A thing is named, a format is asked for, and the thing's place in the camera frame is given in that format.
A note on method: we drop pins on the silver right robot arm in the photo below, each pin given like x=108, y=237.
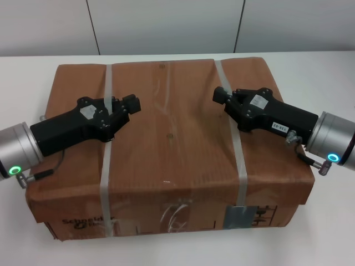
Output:
x=330, y=138

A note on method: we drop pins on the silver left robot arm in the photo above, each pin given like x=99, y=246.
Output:
x=16, y=149

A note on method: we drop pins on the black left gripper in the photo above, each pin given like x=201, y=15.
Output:
x=63, y=130

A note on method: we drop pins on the gray tape patch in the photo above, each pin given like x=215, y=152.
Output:
x=238, y=217

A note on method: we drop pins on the brown cardboard box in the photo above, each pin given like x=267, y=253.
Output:
x=180, y=152

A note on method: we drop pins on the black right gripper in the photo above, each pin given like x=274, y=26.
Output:
x=277, y=116

